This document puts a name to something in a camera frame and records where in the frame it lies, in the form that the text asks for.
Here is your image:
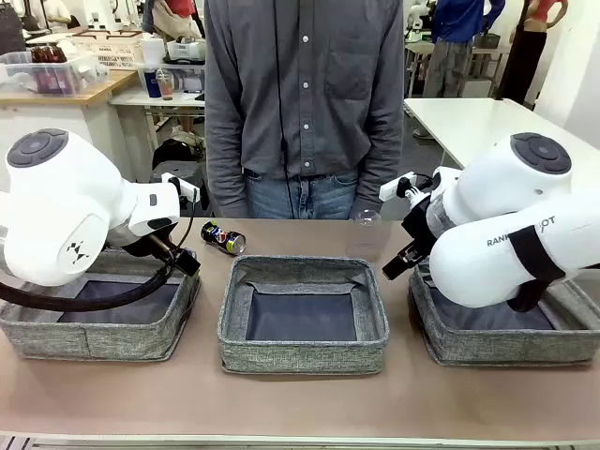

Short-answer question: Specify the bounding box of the clear plastic cup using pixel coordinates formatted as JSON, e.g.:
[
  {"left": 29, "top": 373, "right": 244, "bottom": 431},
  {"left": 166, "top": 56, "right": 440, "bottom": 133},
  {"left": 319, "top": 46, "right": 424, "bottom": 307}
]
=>
[{"left": 345, "top": 209, "right": 386, "bottom": 263}]

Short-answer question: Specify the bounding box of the person's right forearm grey sleeve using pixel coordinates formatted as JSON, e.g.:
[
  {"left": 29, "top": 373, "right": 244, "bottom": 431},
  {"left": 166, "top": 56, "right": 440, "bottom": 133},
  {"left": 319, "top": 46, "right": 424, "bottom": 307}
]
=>
[{"left": 204, "top": 116, "right": 249, "bottom": 219}]

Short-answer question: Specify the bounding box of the person's left forearm grey sleeve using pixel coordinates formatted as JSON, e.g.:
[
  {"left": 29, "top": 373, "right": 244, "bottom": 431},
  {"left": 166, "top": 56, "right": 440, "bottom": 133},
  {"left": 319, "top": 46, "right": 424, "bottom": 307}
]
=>
[{"left": 351, "top": 116, "right": 405, "bottom": 221}]

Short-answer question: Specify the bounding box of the thin black cord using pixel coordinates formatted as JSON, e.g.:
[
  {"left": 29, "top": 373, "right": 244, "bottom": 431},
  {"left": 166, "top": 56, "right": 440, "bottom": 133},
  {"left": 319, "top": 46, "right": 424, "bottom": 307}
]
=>
[{"left": 274, "top": 0, "right": 291, "bottom": 220}]

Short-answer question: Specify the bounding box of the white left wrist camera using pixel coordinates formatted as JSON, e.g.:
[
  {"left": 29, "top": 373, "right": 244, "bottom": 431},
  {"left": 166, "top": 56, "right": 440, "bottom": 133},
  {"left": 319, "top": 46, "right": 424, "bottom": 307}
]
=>
[{"left": 160, "top": 172, "right": 202, "bottom": 202}]

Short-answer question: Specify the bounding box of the white plastic jug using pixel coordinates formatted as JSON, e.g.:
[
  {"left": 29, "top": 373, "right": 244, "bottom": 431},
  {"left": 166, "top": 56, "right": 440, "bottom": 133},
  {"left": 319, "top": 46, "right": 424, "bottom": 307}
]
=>
[{"left": 139, "top": 33, "right": 166, "bottom": 66}]

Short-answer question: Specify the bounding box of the person in grey shirt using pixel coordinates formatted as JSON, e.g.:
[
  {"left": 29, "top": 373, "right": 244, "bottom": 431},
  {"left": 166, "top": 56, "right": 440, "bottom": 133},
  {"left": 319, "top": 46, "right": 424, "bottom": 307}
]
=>
[{"left": 203, "top": 0, "right": 405, "bottom": 220}]

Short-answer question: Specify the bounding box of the background person with beige bag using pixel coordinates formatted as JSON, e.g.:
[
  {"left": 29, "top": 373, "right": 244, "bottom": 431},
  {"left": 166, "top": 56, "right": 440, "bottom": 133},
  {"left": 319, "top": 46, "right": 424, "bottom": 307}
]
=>
[{"left": 142, "top": 0, "right": 203, "bottom": 42}]

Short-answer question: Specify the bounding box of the black bag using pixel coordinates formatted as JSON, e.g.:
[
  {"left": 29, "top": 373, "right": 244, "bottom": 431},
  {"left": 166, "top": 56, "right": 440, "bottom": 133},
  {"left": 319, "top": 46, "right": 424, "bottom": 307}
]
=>
[{"left": 150, "top": 138, "right": 207, "bottom": 185}]

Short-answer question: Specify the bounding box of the small white background robot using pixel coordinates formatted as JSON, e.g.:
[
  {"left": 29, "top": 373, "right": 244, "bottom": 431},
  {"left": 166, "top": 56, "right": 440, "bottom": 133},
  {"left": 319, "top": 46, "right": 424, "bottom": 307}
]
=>
[{"left": 403, "top": 2, "right": 430, "bottom": 43}]

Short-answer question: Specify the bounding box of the pink drink cup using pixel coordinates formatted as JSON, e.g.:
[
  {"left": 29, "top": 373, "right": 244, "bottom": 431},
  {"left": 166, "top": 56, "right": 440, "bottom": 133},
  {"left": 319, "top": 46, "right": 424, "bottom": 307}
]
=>
[{"left": 157, "top": 67, "right": 175, "bottom": 101}]

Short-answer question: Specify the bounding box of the background work table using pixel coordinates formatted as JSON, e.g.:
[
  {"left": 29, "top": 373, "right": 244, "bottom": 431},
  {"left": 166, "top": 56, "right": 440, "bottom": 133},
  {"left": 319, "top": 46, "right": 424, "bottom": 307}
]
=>
[{"left": 403, "top": 39, "right": 512, "bottom": 98}]

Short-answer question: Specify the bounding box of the grey fabric basket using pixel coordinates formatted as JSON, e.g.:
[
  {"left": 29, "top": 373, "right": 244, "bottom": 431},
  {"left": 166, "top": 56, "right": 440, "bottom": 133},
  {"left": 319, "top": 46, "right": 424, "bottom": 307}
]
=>
[
  {"left": 407, "top": 262, "right": 600, "bottom": 368},
  {"left": 0, "top": 247, "right": 202, "bottom": 362},
  {"left": 217, "top": 254, "right": 390, "bottom": 375}
]

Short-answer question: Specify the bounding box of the white desk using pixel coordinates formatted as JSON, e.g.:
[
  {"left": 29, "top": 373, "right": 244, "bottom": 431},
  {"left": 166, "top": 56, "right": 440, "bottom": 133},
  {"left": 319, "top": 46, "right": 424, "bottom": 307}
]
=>
[{"left": 109, "top": 63, "right": 207, "bottom": 156}]

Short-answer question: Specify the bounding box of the crushed black soda can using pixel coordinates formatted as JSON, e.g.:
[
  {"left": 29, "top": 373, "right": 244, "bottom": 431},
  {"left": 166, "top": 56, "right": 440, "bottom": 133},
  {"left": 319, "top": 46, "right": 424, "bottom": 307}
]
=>
[{"left": 200, "top": 219, "right": 248, "bottom": 257}]

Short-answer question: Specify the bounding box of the brown glass bottles cluster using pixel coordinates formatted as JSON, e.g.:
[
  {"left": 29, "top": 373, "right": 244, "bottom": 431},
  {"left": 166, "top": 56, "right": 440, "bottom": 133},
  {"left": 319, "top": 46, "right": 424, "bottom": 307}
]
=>
[{"left": 30, "top": 44, "right": 69, "bottom": 65}]

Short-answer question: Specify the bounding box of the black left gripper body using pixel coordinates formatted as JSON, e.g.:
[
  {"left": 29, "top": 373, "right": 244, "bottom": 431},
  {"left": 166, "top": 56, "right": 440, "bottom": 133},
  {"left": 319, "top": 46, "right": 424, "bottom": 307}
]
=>
[{"left": 105, "top": 225, "right": 178, "bottom": 264}]

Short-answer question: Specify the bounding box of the grey plastic stool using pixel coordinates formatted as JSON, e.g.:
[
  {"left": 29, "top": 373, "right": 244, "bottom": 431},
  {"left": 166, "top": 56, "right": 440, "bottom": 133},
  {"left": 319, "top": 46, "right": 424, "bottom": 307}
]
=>
[{"left": 149, "top": 161, "right": 210, "bottom": 218}]

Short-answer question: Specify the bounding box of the clear plastic storage box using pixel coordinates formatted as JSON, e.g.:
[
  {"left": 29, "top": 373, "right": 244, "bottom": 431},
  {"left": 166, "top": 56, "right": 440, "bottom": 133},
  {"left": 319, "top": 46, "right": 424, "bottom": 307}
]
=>
[{"left": 0, "top": 50, "right": 98, "bottom": 98}]

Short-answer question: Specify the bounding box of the dark grey garment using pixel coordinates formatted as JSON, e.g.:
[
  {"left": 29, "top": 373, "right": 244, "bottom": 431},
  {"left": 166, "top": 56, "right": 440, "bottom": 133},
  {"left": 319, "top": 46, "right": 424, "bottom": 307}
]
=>
[{"left": 0, "top": 0, "right": 27, "bottom": 56}]

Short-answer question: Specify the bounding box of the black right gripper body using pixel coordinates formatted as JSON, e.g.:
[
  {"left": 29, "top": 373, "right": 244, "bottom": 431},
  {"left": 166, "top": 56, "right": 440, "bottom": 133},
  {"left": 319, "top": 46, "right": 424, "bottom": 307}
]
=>
[{"left": 400, "top": 194, "right": 441, "bottom": 264}]

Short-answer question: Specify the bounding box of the white tabletop appliance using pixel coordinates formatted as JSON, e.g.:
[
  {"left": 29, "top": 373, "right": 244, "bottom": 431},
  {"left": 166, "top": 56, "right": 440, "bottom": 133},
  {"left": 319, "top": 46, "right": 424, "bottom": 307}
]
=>
[{"left": 164, "top": 37, "right": 207, "bottom": 66}]

